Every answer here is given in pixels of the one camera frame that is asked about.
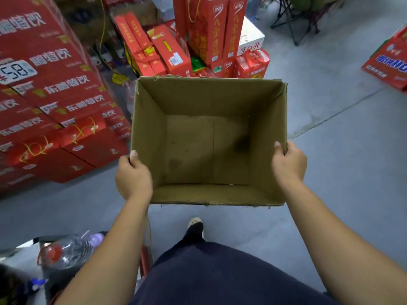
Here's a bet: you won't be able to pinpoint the stack of red drink cartons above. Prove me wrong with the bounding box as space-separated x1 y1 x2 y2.
0 0 132 196

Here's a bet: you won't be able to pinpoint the white cardboard carton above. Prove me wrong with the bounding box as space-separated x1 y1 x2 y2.
237 16 266 58

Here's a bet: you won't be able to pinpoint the red blue carton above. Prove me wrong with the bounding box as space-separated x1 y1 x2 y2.
361 23 407 94

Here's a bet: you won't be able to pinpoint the person's right forearm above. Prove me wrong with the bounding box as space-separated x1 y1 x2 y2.
276 180 407 305

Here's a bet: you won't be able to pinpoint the brown cardboard box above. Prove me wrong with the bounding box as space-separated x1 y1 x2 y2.
130 76 288 207

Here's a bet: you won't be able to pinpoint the white price sign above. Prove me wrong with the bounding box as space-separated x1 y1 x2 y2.
0 58 39 87

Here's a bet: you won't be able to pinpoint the tall red gift box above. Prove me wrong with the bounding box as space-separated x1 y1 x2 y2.
221 0 250 62
172 0 230 69

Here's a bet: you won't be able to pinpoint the black cart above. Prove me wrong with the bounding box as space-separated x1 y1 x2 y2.
0 230 155 305

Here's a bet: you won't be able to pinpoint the black folding metal stand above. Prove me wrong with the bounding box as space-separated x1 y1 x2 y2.
270 0 349 47

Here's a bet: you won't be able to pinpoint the person's right hand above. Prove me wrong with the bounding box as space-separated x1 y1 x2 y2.
271 141 308 188

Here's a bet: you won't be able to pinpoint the pile of red yellow boxes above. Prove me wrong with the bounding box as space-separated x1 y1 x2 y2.
113 12 193 79

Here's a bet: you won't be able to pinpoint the person's left hand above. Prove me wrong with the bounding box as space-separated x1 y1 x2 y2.
116 150 153 204

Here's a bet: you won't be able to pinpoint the person's black trousers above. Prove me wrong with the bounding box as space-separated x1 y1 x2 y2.
130 224 338 305

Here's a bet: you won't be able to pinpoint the clear bottle red cap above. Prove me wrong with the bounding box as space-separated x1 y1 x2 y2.
38 232 104 271

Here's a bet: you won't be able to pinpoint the small red carton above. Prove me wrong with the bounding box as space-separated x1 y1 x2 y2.
234 49 272 79

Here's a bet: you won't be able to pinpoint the person's left forearm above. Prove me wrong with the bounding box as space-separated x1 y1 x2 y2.
56 197 153 305

